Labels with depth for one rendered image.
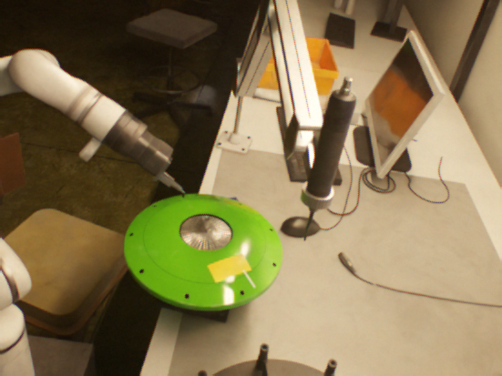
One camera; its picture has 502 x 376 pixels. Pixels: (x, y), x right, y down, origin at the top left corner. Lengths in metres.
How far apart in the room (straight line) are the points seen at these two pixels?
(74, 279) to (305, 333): 0.74
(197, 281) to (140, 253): 0.13
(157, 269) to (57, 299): 0.61
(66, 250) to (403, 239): 0.98
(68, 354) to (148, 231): 0.30
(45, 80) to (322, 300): 0.72
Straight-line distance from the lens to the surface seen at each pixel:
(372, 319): 1.15
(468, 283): 1.35
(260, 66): 1.28
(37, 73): 0.92
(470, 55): 2.29
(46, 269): 1.58
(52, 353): 1.11
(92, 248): 1.62
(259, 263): 0.95
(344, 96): 0.69
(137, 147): 0.92
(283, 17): 1.01
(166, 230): 0.98
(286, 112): 0.91
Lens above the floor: 1.75
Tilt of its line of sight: 34 degrees down
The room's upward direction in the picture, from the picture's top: 9 degrees clockwise
